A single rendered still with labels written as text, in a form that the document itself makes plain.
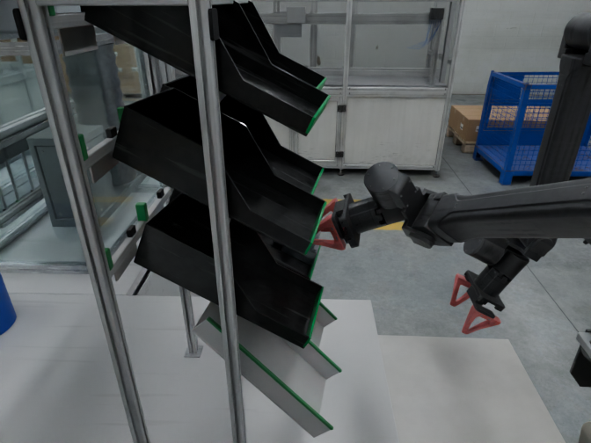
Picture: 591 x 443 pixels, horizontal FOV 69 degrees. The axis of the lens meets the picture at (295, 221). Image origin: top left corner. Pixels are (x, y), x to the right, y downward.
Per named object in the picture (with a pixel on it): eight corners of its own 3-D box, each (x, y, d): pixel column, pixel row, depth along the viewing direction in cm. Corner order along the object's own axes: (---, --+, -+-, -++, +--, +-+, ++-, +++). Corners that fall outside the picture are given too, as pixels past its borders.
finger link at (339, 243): (293, 230, 77) (341, 214, 74) (300, 213, 83) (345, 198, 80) (308, 261, 79) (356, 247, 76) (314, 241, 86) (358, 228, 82)
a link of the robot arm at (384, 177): (434, 251, 71) (458, 208, 72) (418, 221, 62) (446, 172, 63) (373, 226, 78) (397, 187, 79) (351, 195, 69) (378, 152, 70)
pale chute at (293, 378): (324, 379, 84) (342, 369, 82) (313, 439, 73) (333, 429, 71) (220, 283, 79) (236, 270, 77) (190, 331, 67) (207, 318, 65)
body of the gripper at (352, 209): (334, 219, 74) (375, 206, 71) (340, 194, 82) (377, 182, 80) (348, 250, 76) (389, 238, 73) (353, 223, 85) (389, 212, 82)
